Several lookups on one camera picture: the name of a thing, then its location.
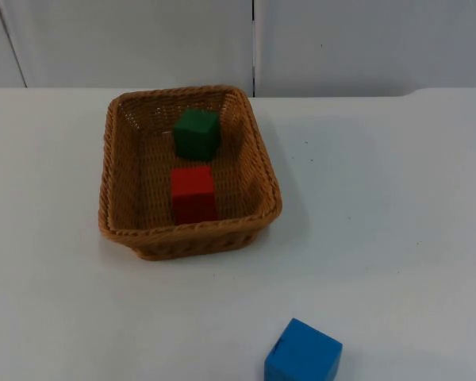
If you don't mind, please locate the red cube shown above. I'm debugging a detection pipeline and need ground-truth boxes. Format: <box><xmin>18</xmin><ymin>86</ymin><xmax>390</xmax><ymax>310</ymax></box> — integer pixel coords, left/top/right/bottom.
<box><xmin>170</xmin><ymin>165</ymin><xmax>218</xmax><ymax>226</ymax></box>

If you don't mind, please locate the green cube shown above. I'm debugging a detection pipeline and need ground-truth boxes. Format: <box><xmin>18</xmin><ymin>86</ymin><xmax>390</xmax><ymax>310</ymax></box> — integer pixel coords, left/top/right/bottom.
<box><xmin>172</xmin><ymin>109</ymin><xmax>221</xmax><ymax>162</ymax></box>

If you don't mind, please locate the pale brown wicker basket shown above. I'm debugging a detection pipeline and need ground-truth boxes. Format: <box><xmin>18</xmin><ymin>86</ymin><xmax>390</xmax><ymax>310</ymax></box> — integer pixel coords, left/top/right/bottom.
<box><xmin>98</xmin><ymin>84</ymin><xmax>283</xmax><ymax>262</ymax></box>

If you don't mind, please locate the blue cube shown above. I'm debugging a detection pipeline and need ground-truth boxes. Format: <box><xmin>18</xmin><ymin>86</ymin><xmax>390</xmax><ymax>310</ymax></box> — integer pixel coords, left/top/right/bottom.
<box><xmin>263</xmin><ymin>317</ymin><xmax>344</xmax><ymax>381</ymax></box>

